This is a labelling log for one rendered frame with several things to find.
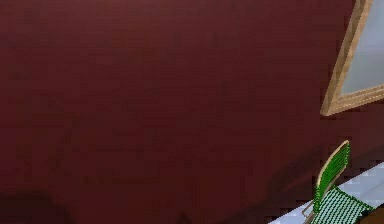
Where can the green woven chair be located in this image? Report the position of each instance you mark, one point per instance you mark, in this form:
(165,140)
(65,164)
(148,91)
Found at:
(333,196)

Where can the wooden framed window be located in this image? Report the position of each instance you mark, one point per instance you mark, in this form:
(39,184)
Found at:
(366,50)

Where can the brown wooden table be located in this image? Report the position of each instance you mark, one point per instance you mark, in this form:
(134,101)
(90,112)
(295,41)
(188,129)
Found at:
(375,216)

